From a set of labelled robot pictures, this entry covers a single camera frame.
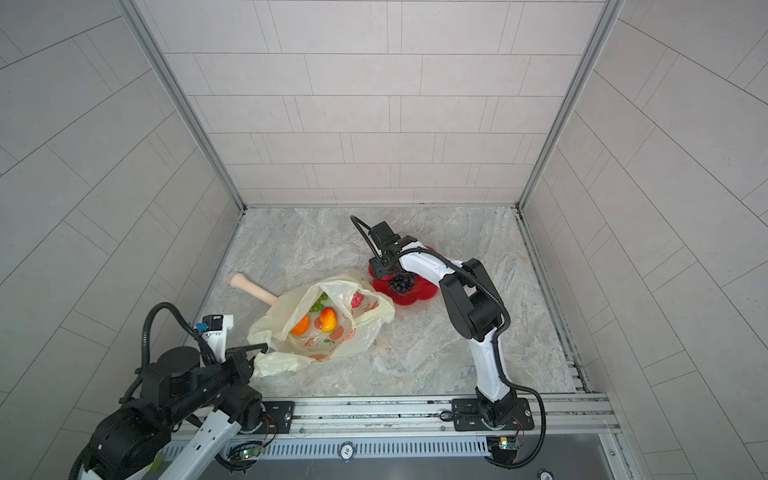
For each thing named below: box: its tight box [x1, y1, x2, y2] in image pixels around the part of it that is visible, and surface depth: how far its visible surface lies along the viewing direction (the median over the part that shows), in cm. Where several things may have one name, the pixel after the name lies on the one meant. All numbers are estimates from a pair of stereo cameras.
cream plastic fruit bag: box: [247, 269, 395, 377], surface depth 72 cm
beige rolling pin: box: [230, 273, 278, 305], surface depth 93 cm
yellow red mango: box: [320, 307, 337, 333], surface depth 86 cm
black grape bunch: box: [389, 272, 415, 293], surface depth 92 cm
